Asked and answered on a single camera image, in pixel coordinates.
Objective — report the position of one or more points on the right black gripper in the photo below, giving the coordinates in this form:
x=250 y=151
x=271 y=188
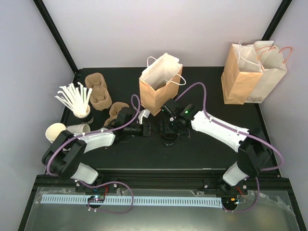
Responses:
x=165 y=128

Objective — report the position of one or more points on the left black frame post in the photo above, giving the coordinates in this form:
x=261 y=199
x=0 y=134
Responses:
x=55 y=33

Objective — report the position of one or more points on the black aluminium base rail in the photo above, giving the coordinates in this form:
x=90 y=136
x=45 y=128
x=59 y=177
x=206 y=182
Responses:
x=203 y=179

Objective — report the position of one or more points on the stack of white paper cups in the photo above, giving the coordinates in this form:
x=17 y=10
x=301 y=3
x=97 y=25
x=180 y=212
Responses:
x=55 y=129

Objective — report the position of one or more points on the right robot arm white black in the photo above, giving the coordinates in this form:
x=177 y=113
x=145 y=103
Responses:
x=252 y=153

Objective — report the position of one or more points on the tall kraft paper bag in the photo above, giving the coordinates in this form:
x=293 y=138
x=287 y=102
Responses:
x=242 y=72

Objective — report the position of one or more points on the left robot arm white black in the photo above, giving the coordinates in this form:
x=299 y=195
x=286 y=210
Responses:
x=63 y=158

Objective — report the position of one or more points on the cup holding white straws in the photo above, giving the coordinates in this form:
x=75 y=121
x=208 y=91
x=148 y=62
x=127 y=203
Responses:
x=76 y=99

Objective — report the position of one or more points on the white paper bag orange handles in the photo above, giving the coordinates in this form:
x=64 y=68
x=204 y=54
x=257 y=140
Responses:
x=273 y=63

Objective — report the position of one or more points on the light blue slotted cable duct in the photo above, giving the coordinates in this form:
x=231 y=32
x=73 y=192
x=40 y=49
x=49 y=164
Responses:
x=128 y=200

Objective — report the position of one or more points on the stacked brown pulp cup carriers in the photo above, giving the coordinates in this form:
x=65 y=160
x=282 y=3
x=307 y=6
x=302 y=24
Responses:
x=100 y=97

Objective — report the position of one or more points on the kraft paper bag white handles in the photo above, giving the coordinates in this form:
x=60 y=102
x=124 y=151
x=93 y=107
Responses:
x=160 y=81

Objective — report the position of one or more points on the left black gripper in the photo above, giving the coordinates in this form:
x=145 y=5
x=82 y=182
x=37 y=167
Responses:
x=146 y=131

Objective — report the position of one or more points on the black printed coffee cup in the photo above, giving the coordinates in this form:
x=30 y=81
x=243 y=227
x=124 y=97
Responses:
x=169 y=139

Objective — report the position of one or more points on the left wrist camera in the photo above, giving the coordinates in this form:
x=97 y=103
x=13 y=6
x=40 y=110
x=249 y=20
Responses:
x=143 y=114

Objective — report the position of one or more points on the right black frame post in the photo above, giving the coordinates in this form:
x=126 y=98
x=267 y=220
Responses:
x=283 y=7

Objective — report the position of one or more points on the black frame post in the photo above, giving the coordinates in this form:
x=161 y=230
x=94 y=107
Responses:
x=283 y=7
x=55 y=33

